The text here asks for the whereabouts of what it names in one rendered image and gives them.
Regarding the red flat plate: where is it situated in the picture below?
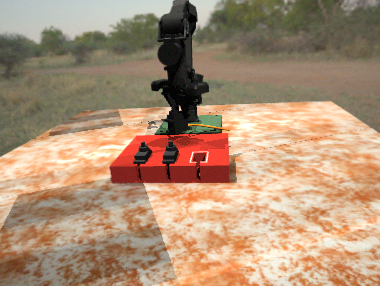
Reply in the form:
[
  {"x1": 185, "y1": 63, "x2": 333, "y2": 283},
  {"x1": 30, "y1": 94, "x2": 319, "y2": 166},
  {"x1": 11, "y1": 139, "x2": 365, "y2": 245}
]
[{"x1": 109, "y1": 133, "x2": 229, "y2": 183}]

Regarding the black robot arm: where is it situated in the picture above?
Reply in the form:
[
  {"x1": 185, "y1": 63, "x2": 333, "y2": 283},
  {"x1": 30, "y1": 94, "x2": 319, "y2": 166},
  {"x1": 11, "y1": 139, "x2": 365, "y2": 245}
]
[{"x1": 157, "y1": 0, "x2": 204, "y2": 123}]

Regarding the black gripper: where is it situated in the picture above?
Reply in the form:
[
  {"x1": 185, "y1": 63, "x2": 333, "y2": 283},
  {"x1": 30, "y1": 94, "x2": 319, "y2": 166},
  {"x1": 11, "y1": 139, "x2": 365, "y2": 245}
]
[{"x1": 151, "y1": 61, "x2": 209, "y2": 116}]

